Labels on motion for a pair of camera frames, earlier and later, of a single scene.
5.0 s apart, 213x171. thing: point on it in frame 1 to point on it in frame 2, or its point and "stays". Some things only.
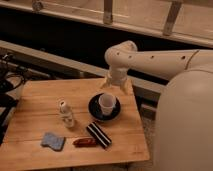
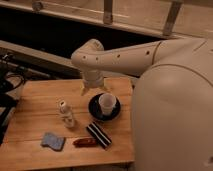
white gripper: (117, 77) to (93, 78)
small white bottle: (66, 114) stays
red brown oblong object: (85, 142) stays
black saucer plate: (96, 110) stays
